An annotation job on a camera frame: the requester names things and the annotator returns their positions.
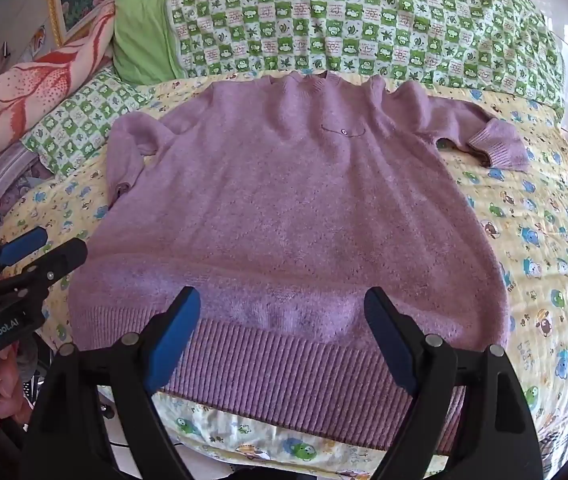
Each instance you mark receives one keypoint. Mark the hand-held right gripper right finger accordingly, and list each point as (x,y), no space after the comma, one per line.
(388,340)

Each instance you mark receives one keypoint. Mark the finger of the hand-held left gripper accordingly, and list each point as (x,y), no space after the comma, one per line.
(59,261)
(20,250)

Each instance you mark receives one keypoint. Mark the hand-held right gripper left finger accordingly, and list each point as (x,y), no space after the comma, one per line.
(176,340)

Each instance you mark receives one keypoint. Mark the purple knit sweater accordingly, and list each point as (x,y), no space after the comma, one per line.
(284,200)

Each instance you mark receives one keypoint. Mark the purple striped cloth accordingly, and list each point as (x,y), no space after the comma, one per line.
(4,175)

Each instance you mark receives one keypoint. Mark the green checkered pillow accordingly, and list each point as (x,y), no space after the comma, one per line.
(74,120)

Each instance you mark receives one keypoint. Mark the red white patterned pillow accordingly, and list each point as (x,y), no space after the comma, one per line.
(29,90)

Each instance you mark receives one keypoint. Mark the yellow cartoon printed bed sheet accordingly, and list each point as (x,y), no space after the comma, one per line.
(538,240)

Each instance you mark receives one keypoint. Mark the plain green pillow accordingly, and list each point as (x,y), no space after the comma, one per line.
(144,25)

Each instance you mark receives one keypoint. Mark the green checkered printed quilt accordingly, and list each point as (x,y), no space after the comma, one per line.
(363,15)

